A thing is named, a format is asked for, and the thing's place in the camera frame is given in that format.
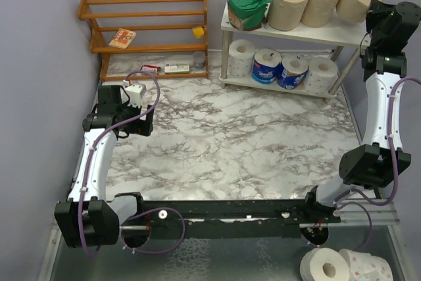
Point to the yellow cube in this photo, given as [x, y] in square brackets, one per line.
[198, 32]

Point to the grey small cup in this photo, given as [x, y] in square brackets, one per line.
[199, 59]

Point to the red white small box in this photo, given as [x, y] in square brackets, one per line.
[153, 69]

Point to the pink dotted paper roll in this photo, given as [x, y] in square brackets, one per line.
[321, 75]

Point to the white roll below table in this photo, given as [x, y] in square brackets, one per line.
[324, 264]

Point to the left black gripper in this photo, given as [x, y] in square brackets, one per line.
[141, 126]

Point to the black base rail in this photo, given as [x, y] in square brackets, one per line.
[221, 219]

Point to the blue roll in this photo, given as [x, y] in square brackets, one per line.
[266, 65]
[293, 70]

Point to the white plain paper roll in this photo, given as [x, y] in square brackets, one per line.
[241, 56]

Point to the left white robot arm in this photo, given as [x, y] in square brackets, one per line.
[95, 175]

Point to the pink dotted roll below table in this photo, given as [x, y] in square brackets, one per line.
[366, 267]

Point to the white green flat box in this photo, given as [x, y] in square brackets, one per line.
[176, 68]

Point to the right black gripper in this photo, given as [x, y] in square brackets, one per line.
[375, 11]

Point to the white two-tier shelf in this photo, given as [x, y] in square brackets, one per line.
[337, 34]

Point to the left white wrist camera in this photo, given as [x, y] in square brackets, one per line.
[132, 93]

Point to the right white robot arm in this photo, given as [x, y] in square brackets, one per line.
[372, 169]

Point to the small picture book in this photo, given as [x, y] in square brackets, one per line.
[122, 38]

